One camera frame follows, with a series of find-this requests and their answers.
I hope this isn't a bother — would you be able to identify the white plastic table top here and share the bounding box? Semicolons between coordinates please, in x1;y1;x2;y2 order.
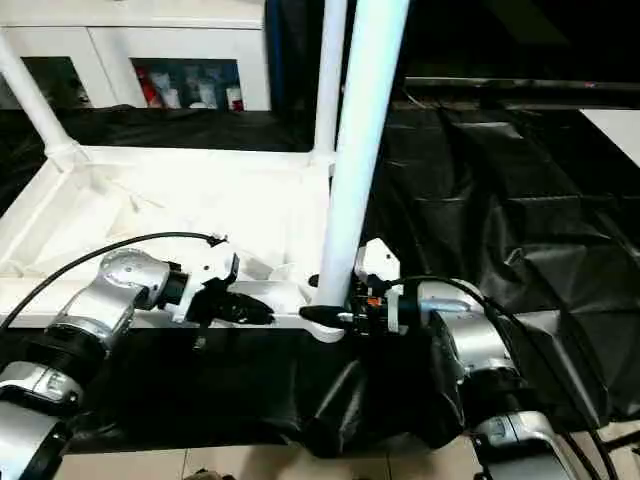
0;145;351;344

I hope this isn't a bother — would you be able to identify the white plastic table leg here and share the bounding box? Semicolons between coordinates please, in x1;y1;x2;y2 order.
312;0;350;167
311;0;412;323
0;28;87;172

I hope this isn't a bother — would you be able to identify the black table mat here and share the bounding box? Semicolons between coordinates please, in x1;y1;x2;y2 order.
0;102;640;459

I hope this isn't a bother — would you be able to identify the white glass door cabinet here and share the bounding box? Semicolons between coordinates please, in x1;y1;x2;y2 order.
0;0;272;112

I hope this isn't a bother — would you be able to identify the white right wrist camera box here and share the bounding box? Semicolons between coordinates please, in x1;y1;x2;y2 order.
352;237;404;337

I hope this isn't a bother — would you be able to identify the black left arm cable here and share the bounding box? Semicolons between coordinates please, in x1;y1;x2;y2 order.
0;231;230;333

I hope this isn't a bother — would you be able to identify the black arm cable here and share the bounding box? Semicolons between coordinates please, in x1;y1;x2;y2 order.
0;231;230;333
390;274;617;480

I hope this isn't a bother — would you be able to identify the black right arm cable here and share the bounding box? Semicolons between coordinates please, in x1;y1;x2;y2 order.
390;274;617;480

